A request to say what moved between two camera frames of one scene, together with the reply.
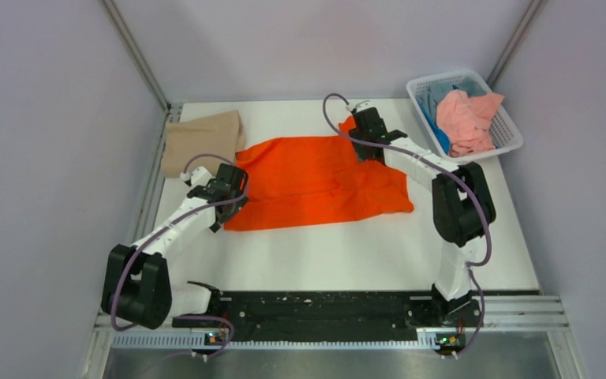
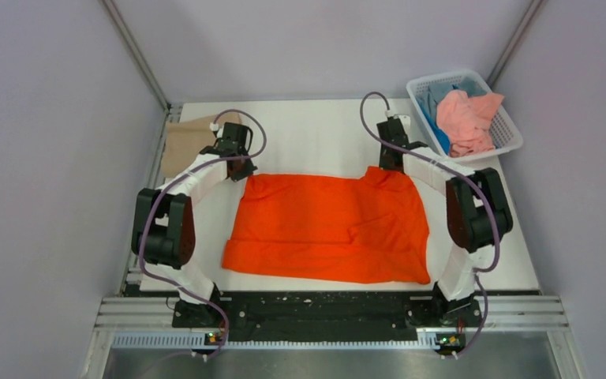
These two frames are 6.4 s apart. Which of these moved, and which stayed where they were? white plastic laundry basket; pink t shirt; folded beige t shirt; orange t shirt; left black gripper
Moved: orange t shirt; left black gripper
Stayed: white plastic laundry basket; folded beige t shirt; pink t shirt
